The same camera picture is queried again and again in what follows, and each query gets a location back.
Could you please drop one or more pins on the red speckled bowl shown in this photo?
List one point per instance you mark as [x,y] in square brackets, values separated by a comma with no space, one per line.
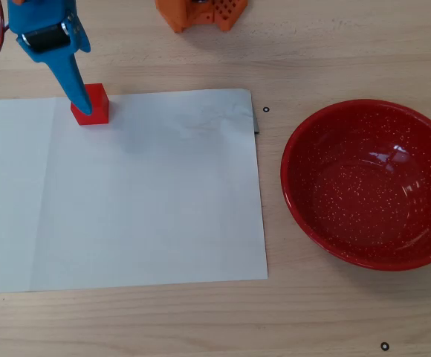
[368,208]

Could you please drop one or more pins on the white paper sheet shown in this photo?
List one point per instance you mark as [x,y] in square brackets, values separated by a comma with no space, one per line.
[126,193]

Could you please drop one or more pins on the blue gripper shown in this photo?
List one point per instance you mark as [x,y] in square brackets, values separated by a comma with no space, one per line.
[45,40]

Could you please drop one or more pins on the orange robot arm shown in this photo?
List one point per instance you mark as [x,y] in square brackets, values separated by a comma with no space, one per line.
[200,15]

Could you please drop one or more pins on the red cube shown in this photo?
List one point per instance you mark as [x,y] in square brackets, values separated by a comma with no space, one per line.
[99,108]

